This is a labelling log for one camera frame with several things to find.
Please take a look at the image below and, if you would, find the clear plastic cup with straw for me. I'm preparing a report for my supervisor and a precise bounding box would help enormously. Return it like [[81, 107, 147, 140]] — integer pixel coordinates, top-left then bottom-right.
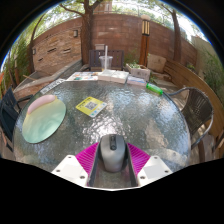
[[99, 45, 114, 72]]

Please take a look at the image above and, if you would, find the green tube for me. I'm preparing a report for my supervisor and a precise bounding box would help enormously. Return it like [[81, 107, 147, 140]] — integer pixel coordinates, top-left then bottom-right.
[[145, 82, 164, 96]]

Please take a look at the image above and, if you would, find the thick white book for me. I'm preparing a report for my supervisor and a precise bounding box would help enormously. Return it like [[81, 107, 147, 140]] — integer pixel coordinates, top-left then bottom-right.
[[97, 69, 130, 85]]

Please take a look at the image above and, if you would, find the beige stone block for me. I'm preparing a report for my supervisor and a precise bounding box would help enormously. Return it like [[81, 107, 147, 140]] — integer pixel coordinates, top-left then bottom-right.
[[146, 53, 167, 74]]

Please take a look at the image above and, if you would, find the yellow printed card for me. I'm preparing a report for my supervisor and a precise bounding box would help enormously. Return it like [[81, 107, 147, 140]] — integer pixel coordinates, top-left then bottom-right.
[[75, 96, 108, 118]]

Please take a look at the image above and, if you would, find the curved wooden bench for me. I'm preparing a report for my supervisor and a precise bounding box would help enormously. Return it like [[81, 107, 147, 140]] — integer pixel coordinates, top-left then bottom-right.
[[163, 59, 224, 148]]

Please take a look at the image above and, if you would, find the thin leaning tree trunk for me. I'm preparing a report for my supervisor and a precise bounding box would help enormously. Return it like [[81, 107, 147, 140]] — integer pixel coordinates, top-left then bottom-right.
[[28, 13, 48, 74]]

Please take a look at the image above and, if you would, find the wooden garden lamp post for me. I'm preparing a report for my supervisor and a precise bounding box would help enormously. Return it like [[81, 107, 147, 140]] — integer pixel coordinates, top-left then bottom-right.
[[138, 13, 152, 67]]

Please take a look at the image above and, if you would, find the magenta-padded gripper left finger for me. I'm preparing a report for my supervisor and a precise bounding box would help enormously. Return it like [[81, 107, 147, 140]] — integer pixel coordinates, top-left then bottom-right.
[[51, 142, 101, 188]]

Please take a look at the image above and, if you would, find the small pale booklet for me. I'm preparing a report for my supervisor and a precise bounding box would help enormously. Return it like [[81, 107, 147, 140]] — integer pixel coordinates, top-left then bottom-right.
[[126, 75, 148, 88]]

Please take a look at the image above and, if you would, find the round green mouse pad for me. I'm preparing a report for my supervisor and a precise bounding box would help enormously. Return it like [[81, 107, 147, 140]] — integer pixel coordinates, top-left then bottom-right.
[[21, 94, 67, 145]]

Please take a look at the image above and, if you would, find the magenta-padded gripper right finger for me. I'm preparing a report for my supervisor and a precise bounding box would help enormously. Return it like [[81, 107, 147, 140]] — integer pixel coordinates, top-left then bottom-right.
[[125, 142, 174, 188]]

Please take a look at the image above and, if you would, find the grey computer mouse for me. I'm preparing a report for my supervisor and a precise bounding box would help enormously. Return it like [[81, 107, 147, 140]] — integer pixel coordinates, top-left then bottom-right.
[[99, 133, 128, 173]]

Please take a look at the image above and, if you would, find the white planter box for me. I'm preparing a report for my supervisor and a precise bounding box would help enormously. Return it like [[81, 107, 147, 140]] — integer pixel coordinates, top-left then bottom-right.
[[125, 62, 152, 82]]

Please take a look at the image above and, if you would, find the stone raised garden bed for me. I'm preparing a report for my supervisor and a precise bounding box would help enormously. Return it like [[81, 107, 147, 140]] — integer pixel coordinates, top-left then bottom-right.
[[13, 59, 83, 98]]

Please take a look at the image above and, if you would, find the brown wicker chair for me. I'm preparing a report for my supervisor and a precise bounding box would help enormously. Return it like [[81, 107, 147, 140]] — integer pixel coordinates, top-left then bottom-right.
[[166, 86, 215, 163]]

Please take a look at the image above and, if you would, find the thick forked tree trunk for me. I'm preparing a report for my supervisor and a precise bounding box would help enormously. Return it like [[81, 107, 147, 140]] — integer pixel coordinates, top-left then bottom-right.
[[59, 0, 108, 66]]

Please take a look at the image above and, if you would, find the dark wooden chair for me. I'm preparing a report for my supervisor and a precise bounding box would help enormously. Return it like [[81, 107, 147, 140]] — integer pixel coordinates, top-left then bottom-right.
[[79, 49, 126, 72]]

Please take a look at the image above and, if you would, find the slim dark tree trunk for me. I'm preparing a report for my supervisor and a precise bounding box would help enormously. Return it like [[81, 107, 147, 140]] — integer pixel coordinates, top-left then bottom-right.
[[163, 4, 183, 64]]

